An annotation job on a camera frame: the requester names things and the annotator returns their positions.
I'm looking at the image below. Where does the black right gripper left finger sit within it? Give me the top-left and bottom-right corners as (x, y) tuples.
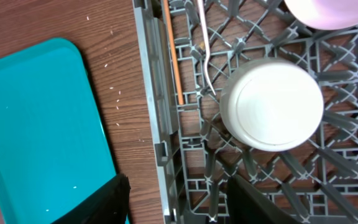
(53, 174), (131, 224)

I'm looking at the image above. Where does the white bowl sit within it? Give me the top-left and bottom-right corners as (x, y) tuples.
(219, 58), (324, 152)

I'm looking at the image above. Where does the teal plastic serving tray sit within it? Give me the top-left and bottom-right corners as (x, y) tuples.
(0, 38), (117, 223)

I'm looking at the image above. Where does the wooden chopstick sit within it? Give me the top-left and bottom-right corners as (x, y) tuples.
(163, 0), (184, 105)

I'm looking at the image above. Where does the grey plastic dishwasher rack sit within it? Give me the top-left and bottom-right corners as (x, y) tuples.
(134, 1), (358, 223)

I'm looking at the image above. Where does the pink bowl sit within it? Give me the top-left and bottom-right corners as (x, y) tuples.
(285, 0), (358, 30)

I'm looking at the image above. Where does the white plastic fork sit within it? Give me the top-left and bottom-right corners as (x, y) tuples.
(196, 0), (216, 95)

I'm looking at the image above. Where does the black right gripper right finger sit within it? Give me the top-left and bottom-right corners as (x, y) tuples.
(226, 175), (300, 224)

